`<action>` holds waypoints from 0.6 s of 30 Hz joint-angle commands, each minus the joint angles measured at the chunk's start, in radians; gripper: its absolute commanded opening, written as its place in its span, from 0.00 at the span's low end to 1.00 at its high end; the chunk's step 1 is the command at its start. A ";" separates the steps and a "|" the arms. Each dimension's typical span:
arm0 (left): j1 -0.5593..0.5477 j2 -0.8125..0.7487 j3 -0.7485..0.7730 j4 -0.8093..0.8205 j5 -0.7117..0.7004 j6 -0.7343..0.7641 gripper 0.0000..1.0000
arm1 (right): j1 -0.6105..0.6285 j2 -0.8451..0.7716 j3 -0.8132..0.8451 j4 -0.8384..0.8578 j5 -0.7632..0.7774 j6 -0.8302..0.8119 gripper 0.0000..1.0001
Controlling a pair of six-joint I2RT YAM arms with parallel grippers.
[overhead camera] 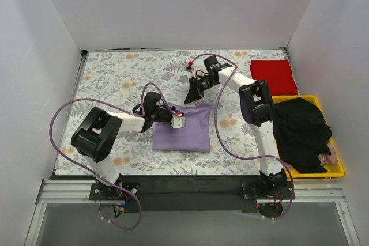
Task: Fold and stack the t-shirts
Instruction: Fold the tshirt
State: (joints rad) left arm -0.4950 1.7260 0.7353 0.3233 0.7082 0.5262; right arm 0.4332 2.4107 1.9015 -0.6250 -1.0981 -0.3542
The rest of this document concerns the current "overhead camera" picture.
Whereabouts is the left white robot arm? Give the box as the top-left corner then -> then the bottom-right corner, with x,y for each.
71,92 -> 180,200

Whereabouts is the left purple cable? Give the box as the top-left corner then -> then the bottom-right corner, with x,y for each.
48,82 -> 179,231

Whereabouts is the yellow plastic tray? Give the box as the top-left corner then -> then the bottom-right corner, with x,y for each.
273,95 -> 344,178

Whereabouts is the floral patterned table mat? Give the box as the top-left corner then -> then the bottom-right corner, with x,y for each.
53,49 -> 292,176

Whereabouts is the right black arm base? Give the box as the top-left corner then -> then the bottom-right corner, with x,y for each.
237,177 -> 295,200

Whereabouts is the black clothes pile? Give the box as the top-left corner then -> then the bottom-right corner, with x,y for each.
273,97 -> 332,174

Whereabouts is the folded red t shirt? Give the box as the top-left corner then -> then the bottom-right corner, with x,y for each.
250,60 -> 298,96

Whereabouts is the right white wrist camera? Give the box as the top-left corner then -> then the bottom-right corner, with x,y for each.
185,61 -> 201,79

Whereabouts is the lavender t shirt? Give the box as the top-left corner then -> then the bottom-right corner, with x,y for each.
152,103 -> 212,153

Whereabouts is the pink garment in tray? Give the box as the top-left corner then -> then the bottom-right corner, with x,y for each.
318,142 -> 338,165

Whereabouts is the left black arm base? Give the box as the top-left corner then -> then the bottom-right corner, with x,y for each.
89,182 -> 141,200

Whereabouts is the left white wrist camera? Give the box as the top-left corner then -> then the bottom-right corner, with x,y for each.
171,112 -> 186,129

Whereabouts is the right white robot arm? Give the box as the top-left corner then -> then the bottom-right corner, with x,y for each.
184,54 -> 292,199

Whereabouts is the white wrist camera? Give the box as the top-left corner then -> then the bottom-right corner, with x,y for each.
171,112 -> 186,129
185,61 -> 201,79

